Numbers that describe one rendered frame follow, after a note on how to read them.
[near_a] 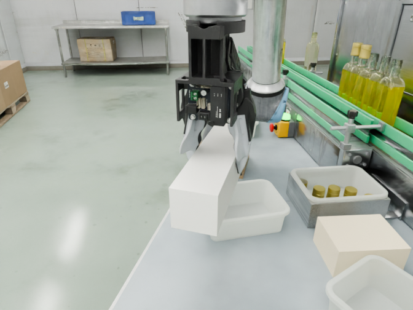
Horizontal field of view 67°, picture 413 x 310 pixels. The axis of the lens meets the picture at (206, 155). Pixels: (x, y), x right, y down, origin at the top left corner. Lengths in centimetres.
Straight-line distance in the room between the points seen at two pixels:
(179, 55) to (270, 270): 633
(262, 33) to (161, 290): 68
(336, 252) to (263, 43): 56
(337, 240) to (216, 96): 50
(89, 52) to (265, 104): 561
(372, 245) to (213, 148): 46
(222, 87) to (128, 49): 658
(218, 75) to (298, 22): 696
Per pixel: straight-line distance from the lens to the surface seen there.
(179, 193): 38
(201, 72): 39
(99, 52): 637
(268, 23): 89
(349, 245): 77
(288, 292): 74
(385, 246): 81
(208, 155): 45
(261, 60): 93
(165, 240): 84
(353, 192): 99
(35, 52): 738
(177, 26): 683
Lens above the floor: 131
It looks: 27 degrees down
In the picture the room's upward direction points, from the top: straight up
